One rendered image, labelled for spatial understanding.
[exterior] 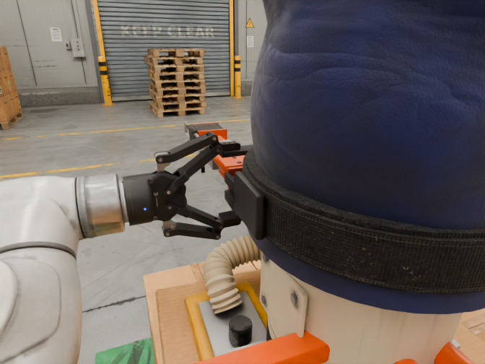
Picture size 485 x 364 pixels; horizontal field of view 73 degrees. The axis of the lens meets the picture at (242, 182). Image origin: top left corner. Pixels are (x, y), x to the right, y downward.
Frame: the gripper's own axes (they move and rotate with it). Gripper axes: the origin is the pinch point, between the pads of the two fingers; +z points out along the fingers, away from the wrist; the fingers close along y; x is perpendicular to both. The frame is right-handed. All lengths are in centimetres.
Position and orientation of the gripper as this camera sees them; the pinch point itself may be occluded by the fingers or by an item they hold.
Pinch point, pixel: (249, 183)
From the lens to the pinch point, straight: 55.8
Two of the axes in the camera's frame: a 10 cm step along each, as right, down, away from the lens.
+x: 3.6, 3.5, -8.6
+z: 9.3, -1.4, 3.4
